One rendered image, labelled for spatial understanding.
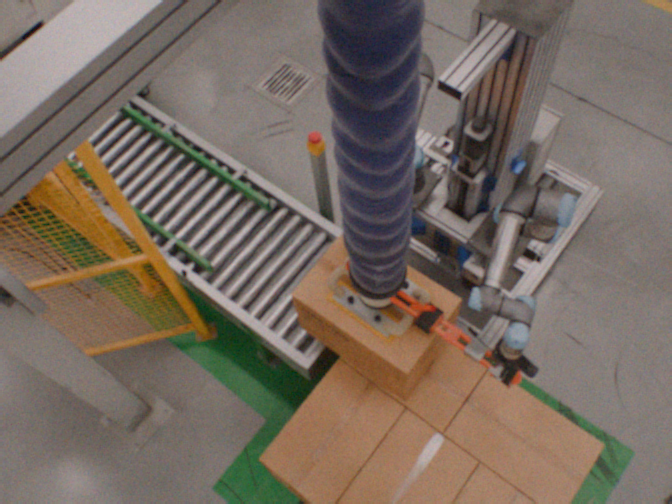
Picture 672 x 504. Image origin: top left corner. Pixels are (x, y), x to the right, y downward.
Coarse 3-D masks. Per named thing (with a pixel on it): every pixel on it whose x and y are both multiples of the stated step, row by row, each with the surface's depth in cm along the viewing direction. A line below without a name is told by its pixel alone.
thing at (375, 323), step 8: (344, 288) 282; (328, 296) 281; (336, 296) 281; (344, 296) 280; (352, 296) 277; (336, 304) 280; (344, 304) 279; (352, 304) 278; (352, 312) 277; (376, 312) 276; (384, 312) 276; (360, 320) 275; (368, 320) 275; (376, 320) 272; (384, 320) 274; (392, 320) 275; (368, 328) 274; (376, 328) 273; (384, 336) 272; (392, 336) 271
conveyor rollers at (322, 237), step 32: (128, 160) 391; (160, 160) 387; (128, 192) 379; (160, 192) 376; (224, 192) 374; (192, 224) 366; (256, 224) 364; (288, 224) 361; (224, 256) 356; (288, 256) 354; (320, 256) 353; (256, 288) 345; (288, 320) 336
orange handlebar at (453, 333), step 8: (408, 296) 266; (400, 304) 265; (408, 312) 264; (416, 312) 263; (448, 328) 258; (456, 328) 258; (448, 336) 257; (456, 336) 257; (464, 336) 257; (456, 344) 256; (488, 352) 253; (480, 360) 252; (488, 368) 251; (520, 376) 248; (512, 384) 248
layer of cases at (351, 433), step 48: (336, 384) 320; (432, 384) 317; (480, 384) 315; (288, 432) 311; (336, 432) 310; (384, 432) 308; (432, 432) 307; (480, 432) 305; (528, 432) 304; (576, 432) 303; (288, 480) 301; (336, 480) 300; (384, 480) 299; (432, 480) 297; (480, 480) 296; (528, 480) 295; (576, 480) 293
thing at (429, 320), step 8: (432, 304) 262; (424, 312) 262; (432, 312) 261; (440, 312) 261; (416, 320) 259; (424, 320) 260; (432, 320) 260; (440, 320) 260; (424, 328) 259; (432, 328) 257
